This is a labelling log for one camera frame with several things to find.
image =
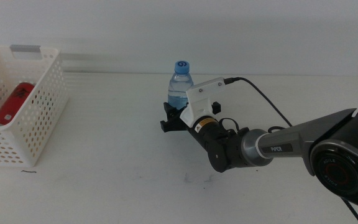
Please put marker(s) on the short black thread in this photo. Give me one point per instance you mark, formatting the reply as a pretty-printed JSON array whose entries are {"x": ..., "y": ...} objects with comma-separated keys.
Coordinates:
[{"x": 29, "y": 171}]

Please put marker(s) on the red cola can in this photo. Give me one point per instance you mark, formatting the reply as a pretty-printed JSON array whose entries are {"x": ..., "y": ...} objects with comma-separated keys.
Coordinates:
[{"x": 11, "y": 105}]

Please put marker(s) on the white perforated plastic basket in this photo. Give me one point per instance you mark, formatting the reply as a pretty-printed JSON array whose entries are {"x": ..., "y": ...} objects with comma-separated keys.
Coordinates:
[{"x": 39, "y": 105}]

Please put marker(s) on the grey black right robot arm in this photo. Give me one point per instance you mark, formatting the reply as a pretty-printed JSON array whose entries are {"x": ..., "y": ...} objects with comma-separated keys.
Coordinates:
[{"x": 291, "y": 137}]

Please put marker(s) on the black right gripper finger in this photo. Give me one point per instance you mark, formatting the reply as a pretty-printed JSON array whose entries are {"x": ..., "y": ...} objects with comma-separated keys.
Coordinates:
[
  {"x": 171, "y": 110},
  {"x": 217, "y": 107}
]

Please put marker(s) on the clear water bottle blue cap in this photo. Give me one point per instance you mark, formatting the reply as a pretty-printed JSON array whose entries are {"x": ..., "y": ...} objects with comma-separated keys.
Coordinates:
[{"x": 179, "y": 87}]

